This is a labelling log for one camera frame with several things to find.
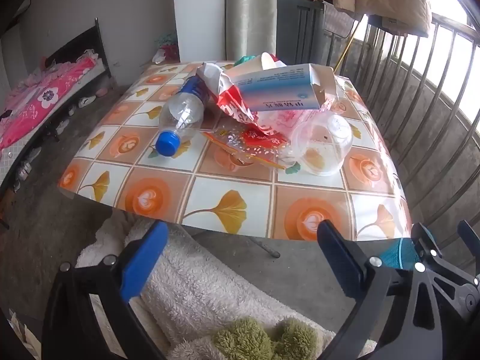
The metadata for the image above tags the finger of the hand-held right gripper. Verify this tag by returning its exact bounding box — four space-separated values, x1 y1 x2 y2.
410 222 480 316
457 220 480 250

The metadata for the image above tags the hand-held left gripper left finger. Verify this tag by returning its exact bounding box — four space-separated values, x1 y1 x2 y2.
42 220 169 360

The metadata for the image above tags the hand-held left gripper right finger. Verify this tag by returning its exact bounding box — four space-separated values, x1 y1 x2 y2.
317 219 466 360

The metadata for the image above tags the teal plastic basket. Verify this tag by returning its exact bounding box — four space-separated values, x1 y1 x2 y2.
379 237 421 271

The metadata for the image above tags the clear plastic cup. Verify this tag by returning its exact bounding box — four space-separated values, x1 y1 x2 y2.
290 112 354 177

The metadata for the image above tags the red plastic wrapper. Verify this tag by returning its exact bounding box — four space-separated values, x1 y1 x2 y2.
210 122 291 158

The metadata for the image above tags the yellow orange snack packet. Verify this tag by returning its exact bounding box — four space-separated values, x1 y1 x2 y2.
202 130 287 170

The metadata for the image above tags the clear plastic bottle blue label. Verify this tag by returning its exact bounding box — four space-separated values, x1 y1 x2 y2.
155 75 211 157

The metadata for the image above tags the white blue cardboard box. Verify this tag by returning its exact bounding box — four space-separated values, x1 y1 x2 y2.
227 64 335 112

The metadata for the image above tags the red white snack bag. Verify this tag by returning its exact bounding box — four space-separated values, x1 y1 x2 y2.
197 62 289 139

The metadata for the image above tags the white paper cup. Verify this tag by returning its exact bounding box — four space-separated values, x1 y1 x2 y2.
240 52 287 74

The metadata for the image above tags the white fleece clothing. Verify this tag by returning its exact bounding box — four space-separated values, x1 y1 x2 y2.
75 214 377 360

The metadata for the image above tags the metal table leg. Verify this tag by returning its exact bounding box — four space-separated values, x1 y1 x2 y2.
249 236 281 259

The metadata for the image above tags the table with ginkgo-pattern cloth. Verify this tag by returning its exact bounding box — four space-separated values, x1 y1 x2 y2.
58 60 413 241

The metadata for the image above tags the green fluffy cloth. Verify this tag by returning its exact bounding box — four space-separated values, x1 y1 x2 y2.
213 317 324 360

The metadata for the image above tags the pink floral blanket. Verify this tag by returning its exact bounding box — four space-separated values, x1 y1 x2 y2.
0 49 106 151

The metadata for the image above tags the colourful cloth pile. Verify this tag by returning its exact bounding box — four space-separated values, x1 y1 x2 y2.
152 32 179 64

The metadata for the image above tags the metal railing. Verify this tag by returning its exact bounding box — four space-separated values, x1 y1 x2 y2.
277 0 480 267

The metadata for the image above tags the dark metal gate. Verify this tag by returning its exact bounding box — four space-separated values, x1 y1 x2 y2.
275 0 327 64

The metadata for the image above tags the grey curtain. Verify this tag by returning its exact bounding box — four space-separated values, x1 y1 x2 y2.
225 0 278 62

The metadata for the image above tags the yellow broom handle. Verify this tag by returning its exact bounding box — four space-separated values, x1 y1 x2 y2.
334 19 362 75

